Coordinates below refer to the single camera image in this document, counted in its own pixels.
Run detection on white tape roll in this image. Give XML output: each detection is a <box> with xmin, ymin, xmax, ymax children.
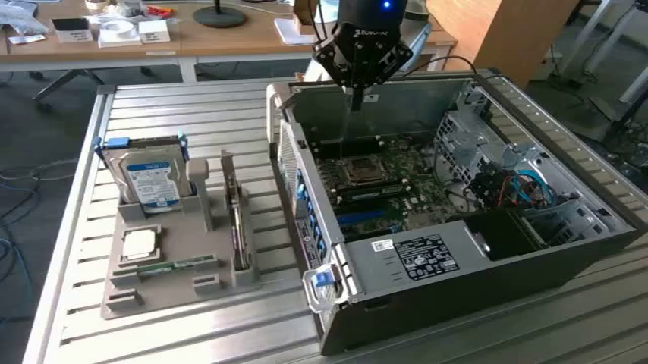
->
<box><xmin>99</xmin><ymin>20</ymin><xmax>136</xmax><ymax>39</ymax></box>

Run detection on blue wire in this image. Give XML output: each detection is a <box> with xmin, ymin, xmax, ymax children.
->
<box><xmin>508</xmin><ymin>172</ymin><xmax>559</xmax><ymax>208</ymax></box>

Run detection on clear plastic bag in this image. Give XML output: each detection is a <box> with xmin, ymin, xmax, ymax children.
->
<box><xmin>0</xmin><ymin>3</ymin><xmax>50</xmax><ymax>36</ymax></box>

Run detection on black cable behind case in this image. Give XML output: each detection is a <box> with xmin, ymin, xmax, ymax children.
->
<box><xmin>404</xmin><ymin>55</ymin><xmax>508</xmax><ymax>83</ymax></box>

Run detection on Nvidia graphics card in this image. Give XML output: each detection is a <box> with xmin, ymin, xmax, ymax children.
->
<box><xmin>221</xmin><ymin>149</ymin><xmax>253</xmax><ymax>274</ymax></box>

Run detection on brown cardboard box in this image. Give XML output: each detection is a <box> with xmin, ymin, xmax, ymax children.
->
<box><xmin>293</xmin><ymin>0</ymin><xmax>318</xmax><ymax>26</ymax></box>

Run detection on silver disk bay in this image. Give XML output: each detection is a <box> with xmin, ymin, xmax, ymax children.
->
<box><xmin>521</xmin><ymin>199</ymin><xmax>617</xmax><ymax>247</ymax></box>

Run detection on grey floor cable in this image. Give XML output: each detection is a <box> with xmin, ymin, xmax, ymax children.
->
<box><xmin>0</xmin><ymin>158</ymin><xmax>78</xmax><ymax>183</ymax></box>

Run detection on grey power supply unit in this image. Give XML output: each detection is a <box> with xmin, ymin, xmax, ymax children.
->
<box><xmin>332</xmin><ymin>221</ymin><xmax>496</xmax><ymax>300</ymax></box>

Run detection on white paper stack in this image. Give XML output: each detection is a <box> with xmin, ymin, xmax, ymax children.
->
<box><xmin>274</xmin><ymin>17</ymin><xmax>318</xmax><ymax>46</ymax></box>

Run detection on blue expansion slot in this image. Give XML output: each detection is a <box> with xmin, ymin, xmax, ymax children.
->
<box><xmin>337</xmin><ymin>209</ymin><xmax>386</xmax><ymax>227</ymax></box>

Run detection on red and black wires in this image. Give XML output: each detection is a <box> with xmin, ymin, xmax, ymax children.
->
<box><xmin>493</xmin><ymin>177</ymin><xmax>537</xmax><ymax>208</ymax></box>

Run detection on CPU socket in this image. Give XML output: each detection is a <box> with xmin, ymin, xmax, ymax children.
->
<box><xmin>341</xmin><ymin>155</ymin><xmax>394</xmax><ymax>187</ymax></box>

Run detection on red orange packet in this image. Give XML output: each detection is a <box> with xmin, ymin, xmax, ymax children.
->
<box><xmin>144</xmin><ymin>5</ymin><xmax>177</xmax><ymax>20</ymax></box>

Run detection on grey parts rack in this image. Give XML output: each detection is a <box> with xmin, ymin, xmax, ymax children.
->
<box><xmin>99</xmin><ymin>149</ymin><xmax>265</xmax><ymax>322</ymax></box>

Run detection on hard disk with blue caddy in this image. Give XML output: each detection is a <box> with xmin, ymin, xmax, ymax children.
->
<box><xmin>94</xmin><ymin>132</ymin><xmax>191</xmax><ymax>213</ymax></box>

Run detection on black round lamp base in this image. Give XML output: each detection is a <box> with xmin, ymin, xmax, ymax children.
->
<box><xmin>193</xmin><ymin>0</ymin><xmax>249</xmax><ymax>28</ymax></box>

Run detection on blue case release latch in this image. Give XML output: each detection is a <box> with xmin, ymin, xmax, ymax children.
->
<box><xmin>311</xmin><ymin>271</ymin><xmax>340</xmax><ymax>300</ymax></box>

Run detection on silver CPU chip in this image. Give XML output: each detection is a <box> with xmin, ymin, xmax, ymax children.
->
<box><xmin>120</xmin><ymin>229</ymin><xmax>158</xmax><ymax>261</ymax></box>

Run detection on black plastic shroud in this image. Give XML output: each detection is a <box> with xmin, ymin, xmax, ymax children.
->
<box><xmin>448</xmin><ymin>210</ymin><xmax>548</xmax><ymax>262</ymax></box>

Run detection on green motherboard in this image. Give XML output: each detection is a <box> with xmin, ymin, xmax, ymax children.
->
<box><xmin>313</xmin><ymin>134</ymin><xmax>482</xmax><ymax>238</ymax></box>

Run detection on white metal table frame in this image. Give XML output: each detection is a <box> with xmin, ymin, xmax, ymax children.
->
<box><xmin>581</xmin><ymin>0</ymin><xmax>648</xmax><ymax>103</ymax></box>

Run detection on white box with black top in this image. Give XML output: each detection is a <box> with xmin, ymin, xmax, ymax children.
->
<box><xmin>50</xmin><ymin>17</ymin><xmax>95</xmax><ymax>43</ymax></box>

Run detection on black floor stand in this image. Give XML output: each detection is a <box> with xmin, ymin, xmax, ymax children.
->
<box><xmin>587</xmin><ymin>96</ymin><xmax>648</xmax><ymax>160</ymax></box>

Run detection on wooden cabinet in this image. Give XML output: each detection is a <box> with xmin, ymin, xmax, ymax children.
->
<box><xmin>422</xmin><ymin>0</ymin><xmax>581</xmax><ymax>89</ymax></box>

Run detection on open black PC case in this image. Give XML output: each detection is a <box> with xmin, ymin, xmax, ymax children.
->
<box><xmin>266</xmin><ymin>67</ymin><xmax>648</xmax><ymax>357</ymax></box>

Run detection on wooden desk with white frame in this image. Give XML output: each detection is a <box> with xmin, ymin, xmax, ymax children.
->
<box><xmin>0</xmin><ymin>0</ymin><xmax>199</xmax><ymax>111</ymax></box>
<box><xmin>179</xmin><ymin>0</ymin><xmax>460</xmax><ymax>83</ymax></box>

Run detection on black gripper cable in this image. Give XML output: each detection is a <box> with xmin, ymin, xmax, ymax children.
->
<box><xmin>309</xmin><ymin>0</ymin><xmax>326</xmax><ymax>43</ymax></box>

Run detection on white cardboard box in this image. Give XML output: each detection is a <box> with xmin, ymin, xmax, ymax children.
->
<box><xmin>136</xmin><ymin>19</ymin><xmax>171</xmax><ymax>45</ymax></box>

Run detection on white label card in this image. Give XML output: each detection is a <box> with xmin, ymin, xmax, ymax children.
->
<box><xmin>7</xmin><ymin>34</ymin><xmax>48</xmax><ymax>46</ymax></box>

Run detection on green RAM stick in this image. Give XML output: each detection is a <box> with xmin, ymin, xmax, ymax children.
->
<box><xmin>111</xmin><ymin>254</ymin><xmax>217</xmax><ymax>277</ymax></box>
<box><xmin>337</xmin><ymin>184</ymin><xmax>406</xmax><ymax>202</ymax></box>

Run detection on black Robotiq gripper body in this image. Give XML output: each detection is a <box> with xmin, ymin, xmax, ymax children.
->
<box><xmin>332</xmin><ymin>0</ymin><xmax>406</xmax><ymax>87</ymax></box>

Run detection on blue floor cable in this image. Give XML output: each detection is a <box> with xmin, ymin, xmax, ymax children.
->
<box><xmin>0</xmin><ymin>181</ymin><xmax>40</xmax><ymax>323</ymax></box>

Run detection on flat white box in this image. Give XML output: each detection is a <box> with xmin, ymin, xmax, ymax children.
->
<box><xmin>96</xmin><ymin>29</ymin><xmax>144</xmax><ymax>49</ymax></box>

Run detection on silver disk bay cage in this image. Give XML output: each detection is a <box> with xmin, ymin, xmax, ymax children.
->
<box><xmin>433</xmin><ymin>109</ymin><xmax>512</xmax><ymax>190</ymax></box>

